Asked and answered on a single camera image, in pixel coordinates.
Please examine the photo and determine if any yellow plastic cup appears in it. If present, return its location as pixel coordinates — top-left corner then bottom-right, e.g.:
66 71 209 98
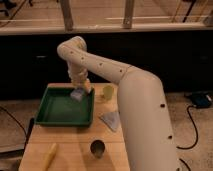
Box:
103 85 114 100

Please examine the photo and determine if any dark metal cup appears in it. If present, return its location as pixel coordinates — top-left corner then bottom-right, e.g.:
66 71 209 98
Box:
90 140 105 158

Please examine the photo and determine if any green plastic tray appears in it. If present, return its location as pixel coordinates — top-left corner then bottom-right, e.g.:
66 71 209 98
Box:
35 87 95 127

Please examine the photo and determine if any blue black device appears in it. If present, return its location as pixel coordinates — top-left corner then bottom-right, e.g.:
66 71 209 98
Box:
190 93 212 108

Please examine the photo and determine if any wooden post right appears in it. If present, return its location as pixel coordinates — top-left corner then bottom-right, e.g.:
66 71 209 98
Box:
123 0 135 29

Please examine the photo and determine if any wooden post left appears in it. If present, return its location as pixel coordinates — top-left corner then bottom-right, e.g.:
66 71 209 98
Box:
59 0 73 31

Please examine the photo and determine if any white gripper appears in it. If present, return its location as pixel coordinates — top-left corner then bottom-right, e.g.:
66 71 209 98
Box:
68 64 92 93

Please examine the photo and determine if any black cable right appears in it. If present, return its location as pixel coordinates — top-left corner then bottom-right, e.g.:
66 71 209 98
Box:
175 105 200 151

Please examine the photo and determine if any black cable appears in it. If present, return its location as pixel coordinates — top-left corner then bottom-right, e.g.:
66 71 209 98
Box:
0 105 28 137
175 105 200 151

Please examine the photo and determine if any grey blue sponge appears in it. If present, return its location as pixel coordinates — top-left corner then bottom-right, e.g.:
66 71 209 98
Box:
70 88 85 101

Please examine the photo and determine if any yellow banana toy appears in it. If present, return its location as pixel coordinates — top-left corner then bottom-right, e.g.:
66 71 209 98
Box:
41 143 58 171

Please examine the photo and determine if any wooden post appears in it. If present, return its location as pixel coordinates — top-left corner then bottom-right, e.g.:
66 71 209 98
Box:
59 0 73 31
123 0 135 29

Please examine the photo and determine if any black cable left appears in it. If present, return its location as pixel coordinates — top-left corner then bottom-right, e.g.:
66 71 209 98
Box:
0 105 28 137

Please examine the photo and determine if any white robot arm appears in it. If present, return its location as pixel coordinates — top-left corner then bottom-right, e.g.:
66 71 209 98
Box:
57 36 182 171

